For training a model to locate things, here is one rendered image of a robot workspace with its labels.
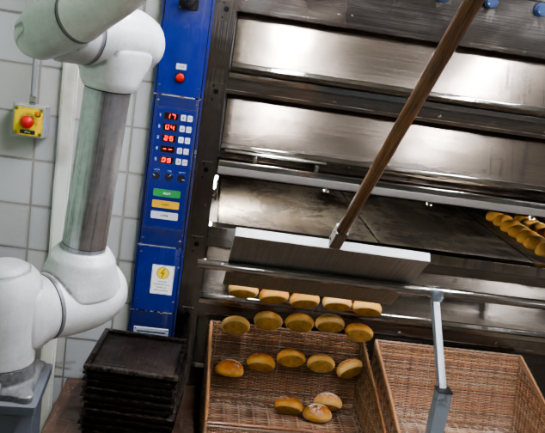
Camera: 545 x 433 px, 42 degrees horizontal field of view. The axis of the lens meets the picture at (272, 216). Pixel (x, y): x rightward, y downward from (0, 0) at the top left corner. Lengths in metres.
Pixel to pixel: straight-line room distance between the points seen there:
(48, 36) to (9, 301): 0.54
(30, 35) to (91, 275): 0.54
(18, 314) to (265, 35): 1.24
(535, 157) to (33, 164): 1.69
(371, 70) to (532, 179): 0.67
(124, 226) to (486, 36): 1.36
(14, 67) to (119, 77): 0.94
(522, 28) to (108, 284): 1.58
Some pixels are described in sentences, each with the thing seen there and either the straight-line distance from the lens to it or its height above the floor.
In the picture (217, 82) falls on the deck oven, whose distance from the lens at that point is 2.34.
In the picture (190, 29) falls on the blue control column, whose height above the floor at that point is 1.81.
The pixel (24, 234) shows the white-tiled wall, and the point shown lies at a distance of 2.52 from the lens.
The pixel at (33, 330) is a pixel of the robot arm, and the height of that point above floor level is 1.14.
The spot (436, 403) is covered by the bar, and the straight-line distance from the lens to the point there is 2.07.
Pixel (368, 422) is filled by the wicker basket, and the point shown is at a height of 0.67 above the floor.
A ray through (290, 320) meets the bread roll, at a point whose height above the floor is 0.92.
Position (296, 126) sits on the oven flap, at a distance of 2.37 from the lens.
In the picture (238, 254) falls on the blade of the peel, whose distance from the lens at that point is 2.03.
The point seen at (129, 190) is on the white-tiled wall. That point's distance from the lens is 2.41.
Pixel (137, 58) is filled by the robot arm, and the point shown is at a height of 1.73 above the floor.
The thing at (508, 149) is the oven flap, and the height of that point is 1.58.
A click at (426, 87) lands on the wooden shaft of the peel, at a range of 1.35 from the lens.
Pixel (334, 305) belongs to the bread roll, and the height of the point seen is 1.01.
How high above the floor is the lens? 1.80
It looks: 13 degrees down
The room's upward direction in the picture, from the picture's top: 9 degrees clockwise
